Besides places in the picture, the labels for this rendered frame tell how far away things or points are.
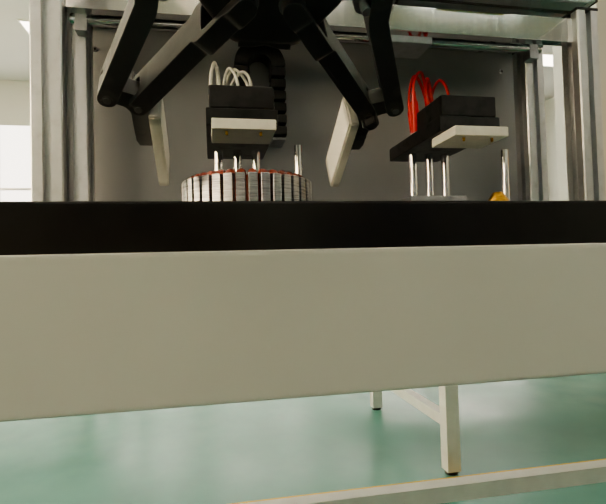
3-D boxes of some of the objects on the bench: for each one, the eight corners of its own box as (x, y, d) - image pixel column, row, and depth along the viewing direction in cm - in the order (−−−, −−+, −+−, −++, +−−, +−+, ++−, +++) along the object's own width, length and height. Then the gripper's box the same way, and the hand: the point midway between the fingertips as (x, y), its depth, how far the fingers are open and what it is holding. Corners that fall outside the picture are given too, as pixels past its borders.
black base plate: (1023, 236, 28) (1020, 198, 28) (-287, 265, 16) (-286, 199, 16) (520, 256, 74) (519, 242, 74) (82, 268, 62) (82, 250, 62)
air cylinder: (469, 239, 59) (467, 194, 59) (412, 240, 57) (410, 194, 57) (449, 241, 64) (447, 200, 64) (396, 242, 62) (394, 200, 62)
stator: (325, 214, 37) (324, 166, 37) (178, 215, 35) (177, 164, 35) (299, 226, 48) (298, 190, 48) (185, 227, 46) (185, 189, 46)
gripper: (-64, -159, 17) (82, 210, 35) (562, -80, 21) (405, 209, 39) (-15, -229, 21) (93, 135, 38) (506, -149, 25) (386, 142, 43)
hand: (251, 163), depth 38 cm, fingers open, 13 cm apart
